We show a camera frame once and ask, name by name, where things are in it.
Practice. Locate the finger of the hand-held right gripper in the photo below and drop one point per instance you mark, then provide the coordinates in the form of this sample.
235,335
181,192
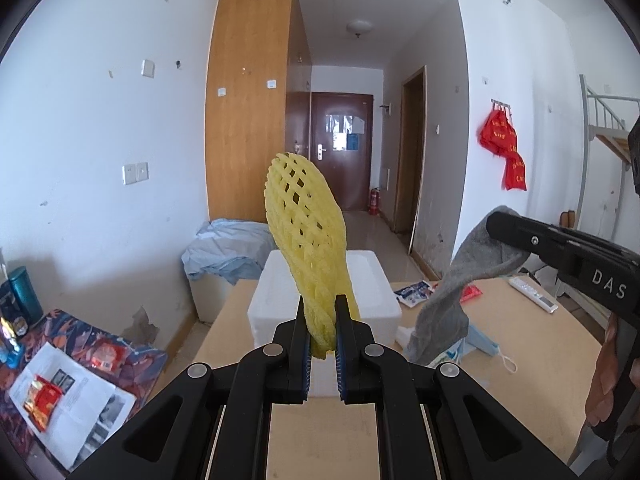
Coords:
530,242

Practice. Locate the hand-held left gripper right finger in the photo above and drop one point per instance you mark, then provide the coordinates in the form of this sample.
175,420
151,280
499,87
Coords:
340,360

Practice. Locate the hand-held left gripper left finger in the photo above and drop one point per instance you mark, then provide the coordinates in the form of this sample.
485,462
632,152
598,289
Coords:
302,355

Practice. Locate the white foam box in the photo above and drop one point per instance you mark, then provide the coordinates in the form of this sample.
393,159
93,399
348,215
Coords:
372,290

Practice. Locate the grey sock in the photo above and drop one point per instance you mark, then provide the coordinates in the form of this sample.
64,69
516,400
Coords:
450,295

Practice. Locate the yellow foam net sleeve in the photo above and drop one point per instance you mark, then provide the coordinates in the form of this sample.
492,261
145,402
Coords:
305,220

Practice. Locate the person's right hand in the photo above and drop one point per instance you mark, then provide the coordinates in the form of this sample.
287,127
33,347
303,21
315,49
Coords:
600,375

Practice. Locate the wooden boards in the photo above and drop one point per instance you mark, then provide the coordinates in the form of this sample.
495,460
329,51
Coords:
567,220

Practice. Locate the white remote control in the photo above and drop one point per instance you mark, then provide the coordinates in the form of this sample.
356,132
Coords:
532,295

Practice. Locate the red plastic packet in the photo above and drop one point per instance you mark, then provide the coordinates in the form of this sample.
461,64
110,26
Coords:
471,293

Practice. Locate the blue white snack packet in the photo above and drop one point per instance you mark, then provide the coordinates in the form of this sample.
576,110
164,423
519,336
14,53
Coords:
412,294

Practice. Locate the white storage box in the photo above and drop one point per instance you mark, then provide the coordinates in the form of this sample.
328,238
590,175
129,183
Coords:
210,297

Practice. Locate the blue face mask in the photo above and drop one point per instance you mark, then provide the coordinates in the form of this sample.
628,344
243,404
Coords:
482,347

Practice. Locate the grey metal bunk bed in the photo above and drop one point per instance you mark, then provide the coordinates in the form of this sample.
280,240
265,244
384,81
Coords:
600,125

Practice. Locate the wooden side door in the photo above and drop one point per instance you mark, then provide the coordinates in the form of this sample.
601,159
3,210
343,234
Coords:
410,160

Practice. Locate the red fire extinguisher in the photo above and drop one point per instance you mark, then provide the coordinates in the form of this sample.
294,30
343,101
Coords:
374,202

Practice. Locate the dark brown entrance door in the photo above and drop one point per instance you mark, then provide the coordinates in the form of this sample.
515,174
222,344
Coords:
350,170

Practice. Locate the orange snack packet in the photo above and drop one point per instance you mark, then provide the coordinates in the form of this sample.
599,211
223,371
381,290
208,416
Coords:
107,356

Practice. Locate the printed paper sheet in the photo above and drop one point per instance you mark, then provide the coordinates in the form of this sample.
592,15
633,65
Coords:
85,395

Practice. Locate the wooden wardrobe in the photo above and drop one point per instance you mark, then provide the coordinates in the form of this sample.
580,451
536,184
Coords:
245,135

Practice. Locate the printed blanket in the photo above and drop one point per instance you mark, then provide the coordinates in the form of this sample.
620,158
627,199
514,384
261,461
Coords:
75,332

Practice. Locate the red yellow snack packet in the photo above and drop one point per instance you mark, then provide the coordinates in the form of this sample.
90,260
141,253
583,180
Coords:
42,400

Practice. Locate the round ceiling lamp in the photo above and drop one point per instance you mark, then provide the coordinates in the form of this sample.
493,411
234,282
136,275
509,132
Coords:
360,26

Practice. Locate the teal drinking bottle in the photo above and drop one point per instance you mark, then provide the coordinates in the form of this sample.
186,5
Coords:
25,295

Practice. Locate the dark blue can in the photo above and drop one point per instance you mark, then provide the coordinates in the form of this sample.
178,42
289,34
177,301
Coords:
9,307

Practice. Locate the metal wall hook rack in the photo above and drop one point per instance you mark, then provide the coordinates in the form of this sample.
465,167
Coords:
501,105

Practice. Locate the white double wall outlet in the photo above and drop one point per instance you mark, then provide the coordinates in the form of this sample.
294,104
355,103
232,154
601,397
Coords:
136,173

